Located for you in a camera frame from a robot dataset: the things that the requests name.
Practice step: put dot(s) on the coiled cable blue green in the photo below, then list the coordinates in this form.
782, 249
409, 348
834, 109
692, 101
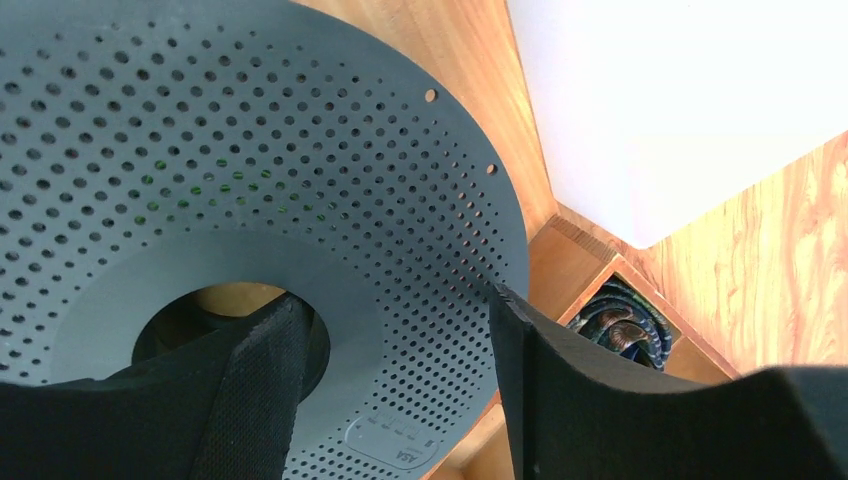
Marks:
622, 321

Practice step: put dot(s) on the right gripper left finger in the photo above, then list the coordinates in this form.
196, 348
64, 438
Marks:
220, 407

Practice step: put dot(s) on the dark grey perforated spool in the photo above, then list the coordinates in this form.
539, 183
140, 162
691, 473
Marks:
153, 148

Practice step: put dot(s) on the translucent plastic tray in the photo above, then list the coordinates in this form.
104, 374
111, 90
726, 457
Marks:
651, 113

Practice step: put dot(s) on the wooden compartment tray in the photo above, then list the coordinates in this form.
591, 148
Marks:
567, 267

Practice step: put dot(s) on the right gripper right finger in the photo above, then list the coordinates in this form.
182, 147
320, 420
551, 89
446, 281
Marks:
574, 410

